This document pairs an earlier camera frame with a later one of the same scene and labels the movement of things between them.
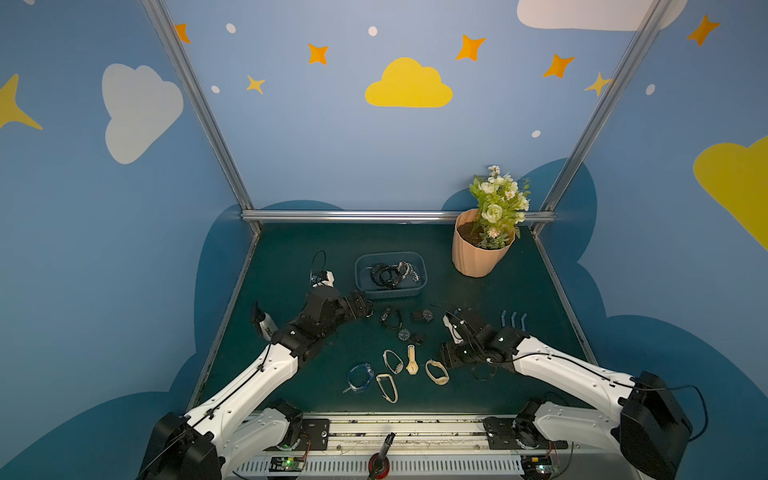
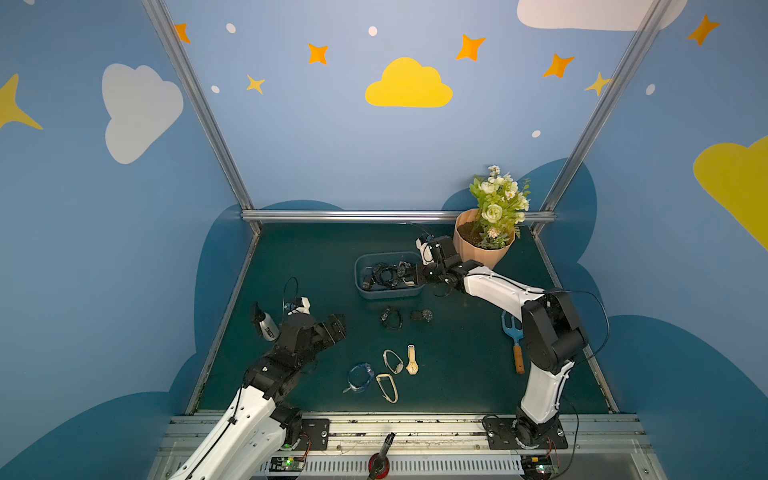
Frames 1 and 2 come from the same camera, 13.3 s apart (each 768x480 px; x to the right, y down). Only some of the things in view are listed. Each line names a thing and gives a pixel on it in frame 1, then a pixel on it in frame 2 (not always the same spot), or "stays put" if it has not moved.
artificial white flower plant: (503, 207) stays put
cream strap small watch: (412, 367) stays put
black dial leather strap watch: (405, 335) → (404, 269)
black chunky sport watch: (382, 274) stays put
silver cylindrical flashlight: (264, 324) stays put
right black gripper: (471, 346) → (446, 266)
